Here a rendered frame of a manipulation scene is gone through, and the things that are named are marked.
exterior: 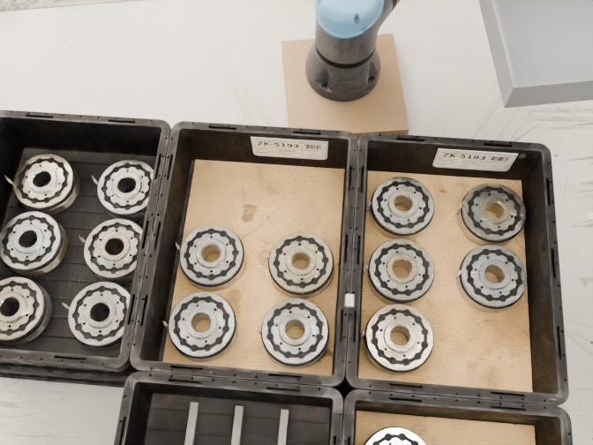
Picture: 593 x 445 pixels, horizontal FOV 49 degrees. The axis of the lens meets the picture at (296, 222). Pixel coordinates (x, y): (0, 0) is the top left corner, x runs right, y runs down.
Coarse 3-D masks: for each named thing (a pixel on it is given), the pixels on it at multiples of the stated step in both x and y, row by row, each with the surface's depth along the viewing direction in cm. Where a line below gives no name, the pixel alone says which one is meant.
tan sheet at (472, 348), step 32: (448, 192) 109; (448, 224) 107; (448, 256) 105; (448, 288) 103; (448, 320) 101; (480, 320) 101; (512, 320) 100; (448, 352) 99; (480, 352) 99; (512, 352) 99; (448, 384) 97; (480, 384) 97; (512, 384) 97
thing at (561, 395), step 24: (360, 144) 102; (408, 144) 102; (432, 144) 101; (456, 144) 101; (480, 144) 101; (504, 144) 101; (528, 144) 101; (360, 168) 100; (360, 192) 98; (552, 192) 98; (360, 216) 97; (552, 216) 96; (360, 240) 95; (552, 240) 95; (360, 264) 94; (552, 264) 95; (360, 288) 93; (552, 288) 92; (552, 312) 91; (360, 384) 87; (384, 384) 87; (408, 384) 87; (432, 384) 87
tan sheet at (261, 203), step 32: (192, 192) 110; (224, 192) 110; (256, 192) 110; (288, 192) 110; (320, 192) 110; (192, 224) 108; (224, 224) 108; (256, 224) 108; (288, 224) 107; (320, 224) 107; (256, 256) 105; (192, 288) 104; (256, 288) 103; (256, 320) 101; (256, 352) 99
